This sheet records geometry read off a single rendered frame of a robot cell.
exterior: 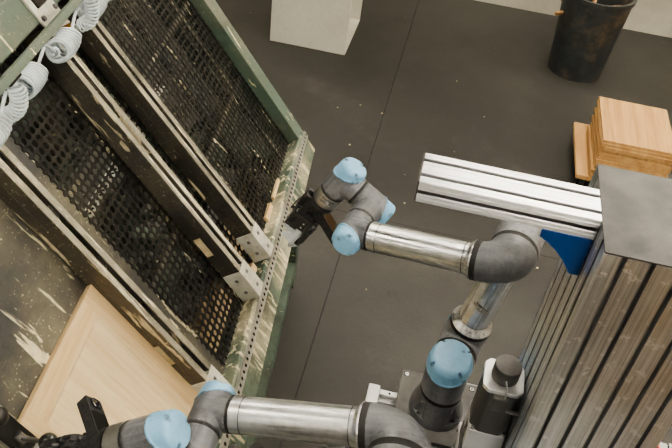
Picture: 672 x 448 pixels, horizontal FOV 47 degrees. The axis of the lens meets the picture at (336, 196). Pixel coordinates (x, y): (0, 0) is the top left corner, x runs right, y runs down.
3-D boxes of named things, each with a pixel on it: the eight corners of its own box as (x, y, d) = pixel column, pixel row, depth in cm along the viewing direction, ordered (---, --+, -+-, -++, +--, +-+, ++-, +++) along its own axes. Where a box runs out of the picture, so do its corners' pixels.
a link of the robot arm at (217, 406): (436, 389, 142) (195, 369, 155) (428, 440, 133) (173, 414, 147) (441, 429, 148) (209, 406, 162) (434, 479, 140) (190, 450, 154)
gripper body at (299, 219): (289, 207, 217) (312, 181, 210) (314, 223, 219) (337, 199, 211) (282, 224, 211) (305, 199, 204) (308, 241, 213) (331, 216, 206)
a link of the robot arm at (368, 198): (369, 241, 200) (337, 214, 199) (385, 217, 208) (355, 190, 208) (385, 226, 195) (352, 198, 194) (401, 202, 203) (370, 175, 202)
